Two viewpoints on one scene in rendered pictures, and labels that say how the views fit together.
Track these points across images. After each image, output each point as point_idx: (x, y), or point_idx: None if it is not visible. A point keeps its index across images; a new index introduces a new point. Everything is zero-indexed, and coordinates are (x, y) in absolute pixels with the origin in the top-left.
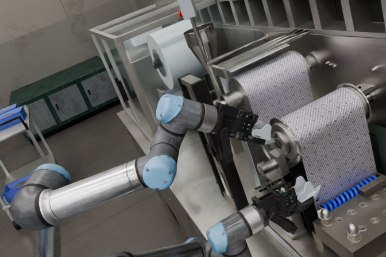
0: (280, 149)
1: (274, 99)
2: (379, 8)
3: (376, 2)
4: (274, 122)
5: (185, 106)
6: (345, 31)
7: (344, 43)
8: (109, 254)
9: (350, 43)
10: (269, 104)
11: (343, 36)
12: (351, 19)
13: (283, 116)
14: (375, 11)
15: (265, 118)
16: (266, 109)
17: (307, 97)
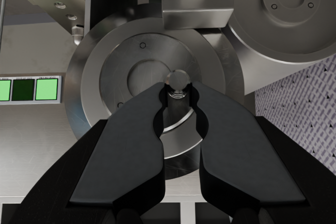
0: (144, 56)
1: (304, 139)
2: (166, 209)
3: (169, 217)
4: (183, 155)
5: None
6: (196, 201)
7: (199, 184)
8: None
9: (189, 184)
10: (318, 134)
11: (200, 195)
12: (181, 219)
13: (293, 84)
14: (173, 206)
15: (332, 94)
16: (327, 124)
17: (261, 109)
